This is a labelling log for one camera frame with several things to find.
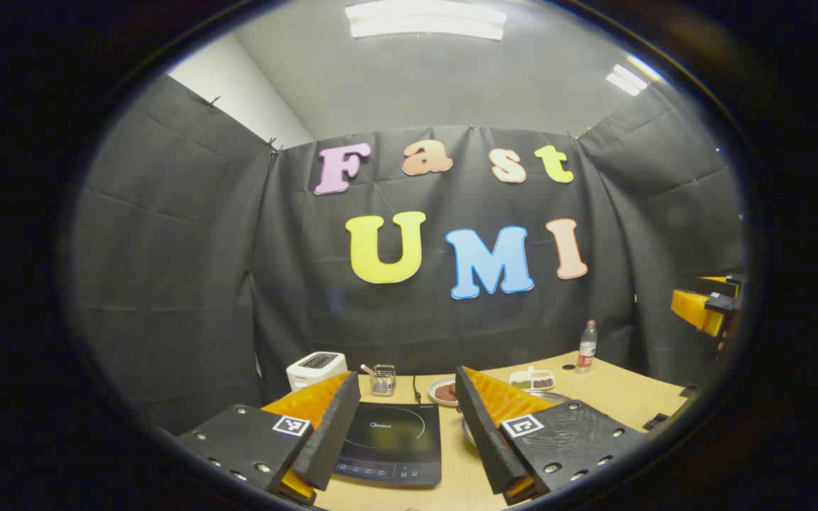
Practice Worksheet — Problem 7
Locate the black backdrop cloth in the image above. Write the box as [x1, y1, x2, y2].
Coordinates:
[72, 75, 747, 434]

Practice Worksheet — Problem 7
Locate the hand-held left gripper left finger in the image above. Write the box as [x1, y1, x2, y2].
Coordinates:
[175, 370, 361, 506]

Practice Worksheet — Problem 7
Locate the white divided dish of beans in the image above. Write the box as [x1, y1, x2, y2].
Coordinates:
[508, 366, 556, 392]

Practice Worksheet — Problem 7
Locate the white toaster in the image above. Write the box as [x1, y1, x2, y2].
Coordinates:
[286, 351, 348, 392]

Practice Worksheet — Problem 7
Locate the small metal wire basket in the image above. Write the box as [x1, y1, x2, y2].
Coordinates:
[370, 364, 397, 396]

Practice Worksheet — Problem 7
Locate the small ceiling light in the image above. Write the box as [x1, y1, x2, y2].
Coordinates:
[606, 64, 648, 97]

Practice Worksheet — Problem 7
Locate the black induction cooktop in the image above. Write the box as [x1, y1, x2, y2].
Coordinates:
[334, 401, 443, 487]

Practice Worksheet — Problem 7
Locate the clear plastic water bottle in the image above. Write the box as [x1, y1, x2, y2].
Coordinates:
[577, 319, 598, 374]

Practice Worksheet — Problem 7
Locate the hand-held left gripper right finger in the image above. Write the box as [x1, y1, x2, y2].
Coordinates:
[455, 366, 648, 506]

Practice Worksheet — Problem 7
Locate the round white plate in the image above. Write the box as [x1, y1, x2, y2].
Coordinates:
[428, 377, 461, 407]

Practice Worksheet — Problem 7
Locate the long ceiling light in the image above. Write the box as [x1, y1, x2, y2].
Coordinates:
[345, 0, 507, 41]

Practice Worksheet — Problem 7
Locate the steel pot with black handles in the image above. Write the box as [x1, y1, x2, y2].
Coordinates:
[460, 390, 573, 448]

